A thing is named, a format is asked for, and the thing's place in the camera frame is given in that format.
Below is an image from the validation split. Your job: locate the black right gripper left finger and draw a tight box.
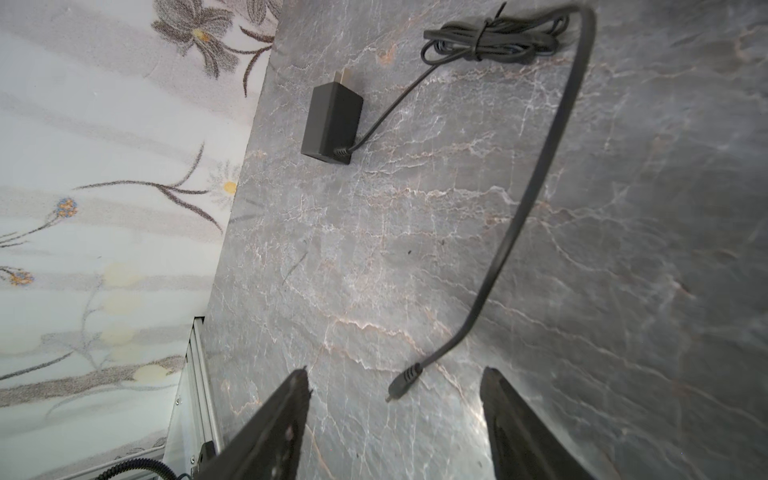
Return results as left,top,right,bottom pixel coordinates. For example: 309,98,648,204
197,368,311,480

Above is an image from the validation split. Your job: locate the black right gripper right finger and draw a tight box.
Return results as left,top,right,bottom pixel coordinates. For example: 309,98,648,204
480,367,593,480

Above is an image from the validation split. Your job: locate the black power adapter with cable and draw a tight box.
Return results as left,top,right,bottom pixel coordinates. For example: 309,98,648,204
301,2,598,403

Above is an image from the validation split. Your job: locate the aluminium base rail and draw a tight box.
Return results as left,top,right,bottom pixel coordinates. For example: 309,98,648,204
66,317,221,479

